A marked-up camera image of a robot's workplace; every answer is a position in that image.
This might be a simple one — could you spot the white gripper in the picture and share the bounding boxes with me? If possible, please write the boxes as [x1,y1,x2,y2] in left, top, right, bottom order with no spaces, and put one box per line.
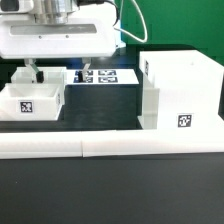
[0,14,116,83]

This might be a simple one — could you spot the white front drawer box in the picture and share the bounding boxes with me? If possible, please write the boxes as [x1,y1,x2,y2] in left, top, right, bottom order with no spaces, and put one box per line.
[0,83,64,121]

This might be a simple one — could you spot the white drawer box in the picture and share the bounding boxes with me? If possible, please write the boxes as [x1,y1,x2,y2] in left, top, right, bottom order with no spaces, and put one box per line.
[0,83,64,121]
[11,67,66,84]

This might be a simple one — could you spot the white drawer cabinet frame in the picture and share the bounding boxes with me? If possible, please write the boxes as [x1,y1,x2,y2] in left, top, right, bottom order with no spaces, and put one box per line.
[139,50,224,130]

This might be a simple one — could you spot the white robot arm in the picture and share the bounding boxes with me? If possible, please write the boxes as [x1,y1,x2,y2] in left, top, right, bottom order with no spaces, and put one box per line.
[0,0,119,83]

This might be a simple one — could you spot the white rear drawer box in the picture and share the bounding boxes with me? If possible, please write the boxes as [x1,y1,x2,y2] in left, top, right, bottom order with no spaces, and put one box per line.
[11,67,66,84]

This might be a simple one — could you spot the white marker sheet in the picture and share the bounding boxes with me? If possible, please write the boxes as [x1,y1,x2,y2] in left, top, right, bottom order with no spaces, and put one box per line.
[65,69,139,85]

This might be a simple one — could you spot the white front fence left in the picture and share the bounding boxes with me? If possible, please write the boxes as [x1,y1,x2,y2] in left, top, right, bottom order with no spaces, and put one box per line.
[0,132,83,159]

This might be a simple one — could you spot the white fence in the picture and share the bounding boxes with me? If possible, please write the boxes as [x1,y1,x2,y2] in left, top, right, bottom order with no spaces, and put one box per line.
[0,132,83,159]
[82,129,224,157]

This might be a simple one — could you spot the white front fence right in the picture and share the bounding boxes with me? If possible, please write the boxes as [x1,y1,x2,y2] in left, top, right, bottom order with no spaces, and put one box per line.
[82,129,224,157]

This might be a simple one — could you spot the white thin cable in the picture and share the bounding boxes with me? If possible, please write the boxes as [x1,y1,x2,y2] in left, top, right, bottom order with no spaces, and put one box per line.
[113,0,149,44]

